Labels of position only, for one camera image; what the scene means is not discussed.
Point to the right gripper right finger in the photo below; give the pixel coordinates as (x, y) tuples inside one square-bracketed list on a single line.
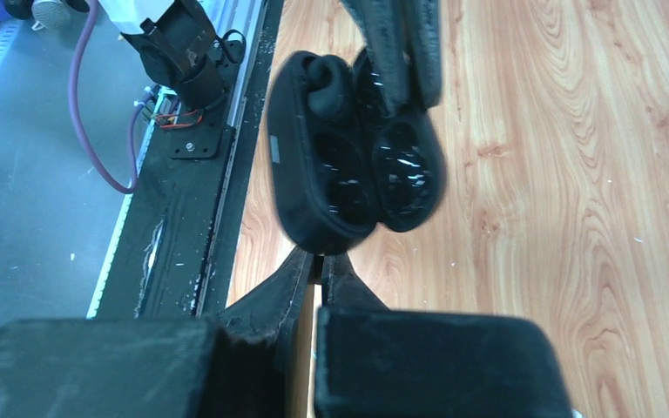
[(374, 361)]

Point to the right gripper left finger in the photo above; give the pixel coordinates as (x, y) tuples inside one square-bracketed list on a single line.
[(236, 363)]

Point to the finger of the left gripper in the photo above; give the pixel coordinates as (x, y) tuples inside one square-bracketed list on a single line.
[(380, 22), (422, 20)]

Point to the black oval case cover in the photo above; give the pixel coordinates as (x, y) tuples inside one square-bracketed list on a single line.
[(333, 185)]

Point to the black ear hook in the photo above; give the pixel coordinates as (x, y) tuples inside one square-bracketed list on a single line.
[(330, 95)]

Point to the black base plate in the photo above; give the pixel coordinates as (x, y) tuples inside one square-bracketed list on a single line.
[(172, 249)]

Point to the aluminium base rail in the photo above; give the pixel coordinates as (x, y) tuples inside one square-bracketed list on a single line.
[(246, 17)]

